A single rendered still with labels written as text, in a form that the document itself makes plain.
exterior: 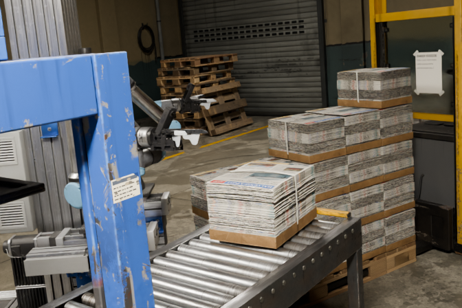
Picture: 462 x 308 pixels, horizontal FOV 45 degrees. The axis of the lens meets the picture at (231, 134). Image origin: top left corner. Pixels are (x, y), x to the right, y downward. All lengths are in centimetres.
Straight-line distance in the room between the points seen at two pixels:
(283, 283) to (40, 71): 120
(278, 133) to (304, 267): 150
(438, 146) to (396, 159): 57
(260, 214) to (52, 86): 127
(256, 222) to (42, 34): 126
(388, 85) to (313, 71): 693
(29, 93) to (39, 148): 182
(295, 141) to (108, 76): 234
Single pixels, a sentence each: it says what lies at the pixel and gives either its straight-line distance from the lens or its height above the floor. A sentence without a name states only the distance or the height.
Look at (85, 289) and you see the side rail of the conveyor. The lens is 192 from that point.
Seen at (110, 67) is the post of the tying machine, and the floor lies 153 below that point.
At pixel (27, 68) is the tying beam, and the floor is 154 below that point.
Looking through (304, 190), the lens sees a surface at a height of 95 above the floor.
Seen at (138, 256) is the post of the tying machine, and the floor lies 119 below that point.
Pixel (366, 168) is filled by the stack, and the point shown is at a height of 72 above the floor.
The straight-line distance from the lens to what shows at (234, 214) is 208.
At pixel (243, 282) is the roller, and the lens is 183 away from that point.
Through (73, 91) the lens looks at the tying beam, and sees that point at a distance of 90.
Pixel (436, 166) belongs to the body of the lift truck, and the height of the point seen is 55.
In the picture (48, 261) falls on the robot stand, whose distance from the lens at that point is 246.
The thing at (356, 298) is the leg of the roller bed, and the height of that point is 47.
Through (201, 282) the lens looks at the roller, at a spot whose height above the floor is 79.
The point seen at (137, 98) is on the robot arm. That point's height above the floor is 129.
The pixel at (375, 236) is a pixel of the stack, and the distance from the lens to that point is 363.
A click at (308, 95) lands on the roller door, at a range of 1054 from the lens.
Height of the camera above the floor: 155
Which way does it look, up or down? 10 degrees down
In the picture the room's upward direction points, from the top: 5 degrees counter-clockwise
